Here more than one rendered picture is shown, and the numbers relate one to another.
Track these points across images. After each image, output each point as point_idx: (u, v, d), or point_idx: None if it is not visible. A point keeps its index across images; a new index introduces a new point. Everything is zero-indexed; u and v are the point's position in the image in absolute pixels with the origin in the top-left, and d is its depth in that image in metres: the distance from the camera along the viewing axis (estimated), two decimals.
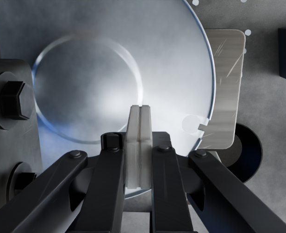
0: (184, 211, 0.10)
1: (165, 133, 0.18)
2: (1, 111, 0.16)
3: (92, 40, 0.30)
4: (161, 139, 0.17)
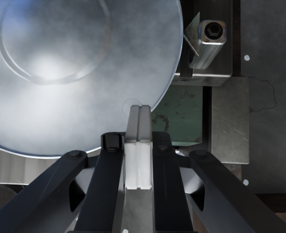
0: (184, 211, 0.10)
1: (165, 133, 0.18)
2: None
3: None
4: (161, 139, 0.17)
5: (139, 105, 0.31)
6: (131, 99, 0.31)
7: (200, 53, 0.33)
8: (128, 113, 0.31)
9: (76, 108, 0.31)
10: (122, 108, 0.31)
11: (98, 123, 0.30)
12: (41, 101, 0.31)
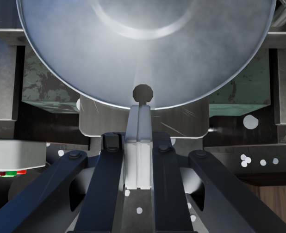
0: (184, 211, 0.10)
1: (165, 133, 0.18)
2: None
3: (150, 29, 0.30)
4: (161, 139, 0.17)
5: None
6: None
7: None
8: None
9: None
10: None
11: None
12: None
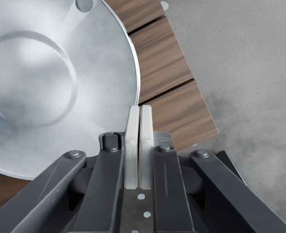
0: (185, 211, 0.10)
1: (166, 133, 0.18)
2: None
3: (66, 106, 0.38)
4: (162, 139, 0.17)
5: None
6: None
7: None
8: None
9: None
10: None
11: None
12: (21, 15, 0.35)
